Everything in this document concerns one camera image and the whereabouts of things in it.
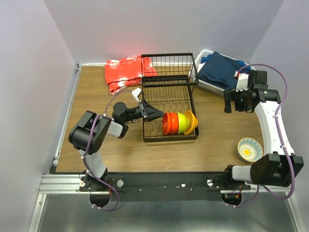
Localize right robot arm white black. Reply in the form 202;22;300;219
222;70;304;189

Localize white laundry basket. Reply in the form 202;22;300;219
195;49;247;96

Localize green bowl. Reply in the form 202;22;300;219
177;113;189;134

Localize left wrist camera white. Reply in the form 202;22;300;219
131;87;142;103

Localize blue patterned ceramic bowl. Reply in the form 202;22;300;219
237;138;263;163

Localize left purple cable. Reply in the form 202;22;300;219
82;89;136;211

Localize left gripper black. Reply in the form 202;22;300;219
123;98;164;123

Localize aluminium table edge rail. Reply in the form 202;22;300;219
28;64;82;232

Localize dark blue folded jeans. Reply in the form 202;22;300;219
197;51;246;90

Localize yellow orange bowl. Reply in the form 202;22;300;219
184;110;198;135

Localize red orange bowl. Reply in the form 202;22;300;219
170;113;179;134
162;113;173;135

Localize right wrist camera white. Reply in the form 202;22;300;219
234;71;249;92

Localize red white folded cloth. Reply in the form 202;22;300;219
105;56;157;95

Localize black wire dish rack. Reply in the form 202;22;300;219
141;52;200;143

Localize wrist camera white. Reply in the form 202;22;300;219
234;71;249;92
131;87;142;103

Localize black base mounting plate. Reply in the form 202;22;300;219
79;172;251;202

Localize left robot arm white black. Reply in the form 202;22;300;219
68;100;164;191

